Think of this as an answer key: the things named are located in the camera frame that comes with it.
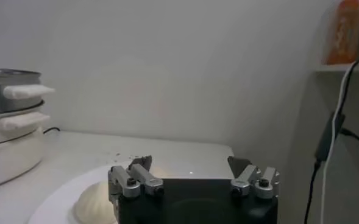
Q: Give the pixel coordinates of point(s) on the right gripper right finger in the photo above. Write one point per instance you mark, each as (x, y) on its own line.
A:
(246, 179)

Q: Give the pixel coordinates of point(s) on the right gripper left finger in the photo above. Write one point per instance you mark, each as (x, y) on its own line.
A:
(130, 182)

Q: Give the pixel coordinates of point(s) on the orange bottle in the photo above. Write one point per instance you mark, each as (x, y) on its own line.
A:
(346, 33)

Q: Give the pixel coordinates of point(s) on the white round plate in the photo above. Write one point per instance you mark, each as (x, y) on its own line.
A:
(60, 198)

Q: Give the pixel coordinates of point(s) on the white shelf table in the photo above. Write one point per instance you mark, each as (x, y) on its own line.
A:
(334, 67)

